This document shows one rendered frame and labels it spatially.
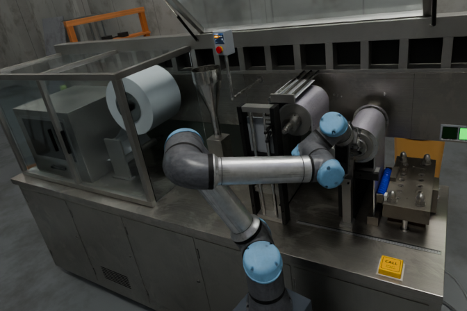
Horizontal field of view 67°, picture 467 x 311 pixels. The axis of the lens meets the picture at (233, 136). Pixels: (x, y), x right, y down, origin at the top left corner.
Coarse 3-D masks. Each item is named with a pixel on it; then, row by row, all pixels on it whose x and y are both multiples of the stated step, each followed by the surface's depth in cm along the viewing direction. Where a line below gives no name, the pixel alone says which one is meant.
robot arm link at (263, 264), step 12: (264, 240) 114; (252, 252) 108; (264, 252) 107; (276, 252) 107; (252, 264) 104; (264, 264) 104; (276, 264) 104; (252, 276) 104; (264, 276) 103; (276, 276) 104; (252, 288) 107; (264, 288) 104; (276, 288) 106; (264, 300) 107
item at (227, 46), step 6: (222, 30) 146; (228, 30) 145; (216, 36) 147; (222, 36) 144; (228, 36) 145; (216, 42) 148; (222, 42) 146; (228, 42) 146; (216, 48) 147; (222, 48) 147; (228, 48) 146; (216, 54) 151; (222, 54) 149; (228, 54) 147
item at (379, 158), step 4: (384, 136) 151; (384, 140) 152; (380, 144) 143; (384, 144) 153; (380, 148) 143; (384, 148) 154; (380, 152) 144; (384, 152) 155; (376, 156) 136; (380, 156) 145; (376, 160) 137; (380, 160) 146; (376, 164) 137; (380, 164) 147; (380, 172) 149; (380, 176) 150; (376, 180) 141; (376, 184) 142; (376, 188) 143; (376, 192) 144
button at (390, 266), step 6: (384, 258) 124; (390, 258) 124; (384, 264) 122; (390, 264) 122; (396, 264) 121; (402, 264) 122; (384, 270) 120; (390, 270) 119; (396, 270) 119; (396, 276) 119
